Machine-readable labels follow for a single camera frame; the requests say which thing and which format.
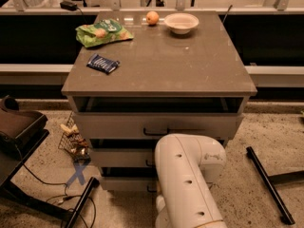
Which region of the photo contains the black stand left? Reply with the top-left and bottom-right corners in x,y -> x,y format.
0,96 -> 99,228

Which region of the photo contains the orange fruit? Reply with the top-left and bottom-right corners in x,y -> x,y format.
146,11 -> 159,26

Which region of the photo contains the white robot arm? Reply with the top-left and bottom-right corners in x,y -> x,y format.
155,134 -> 227,228

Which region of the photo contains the blue snack packet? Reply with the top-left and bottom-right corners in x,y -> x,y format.
86,53 -> 120,74

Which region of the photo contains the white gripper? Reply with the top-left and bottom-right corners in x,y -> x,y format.
155,195 -> 168,228

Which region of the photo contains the black stand leg right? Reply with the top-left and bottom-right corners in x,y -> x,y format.
246,146 -> 304,225

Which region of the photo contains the black floor cable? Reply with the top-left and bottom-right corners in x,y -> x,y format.
22,163 -> 97,228

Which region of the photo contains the white bowl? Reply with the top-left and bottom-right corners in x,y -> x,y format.
164,13 -> 200,35

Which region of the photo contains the grey drawer cabinet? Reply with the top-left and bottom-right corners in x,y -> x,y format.
62,11 -> 257,178

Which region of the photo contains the blue tape cross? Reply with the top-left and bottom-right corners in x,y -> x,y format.
66,160 -> 90,186

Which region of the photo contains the black power adapter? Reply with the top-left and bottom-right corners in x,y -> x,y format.
60,1 -> 77,11

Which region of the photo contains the green snack bag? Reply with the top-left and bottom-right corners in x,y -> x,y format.
76,19 -> 134,48

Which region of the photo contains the grey drawer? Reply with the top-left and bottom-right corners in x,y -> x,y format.
89,148 -> 155,167
100,177 -> 157,193
73,113 -> 243,140

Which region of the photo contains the wire basket with items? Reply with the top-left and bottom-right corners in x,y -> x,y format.
58,115 -> 90,162

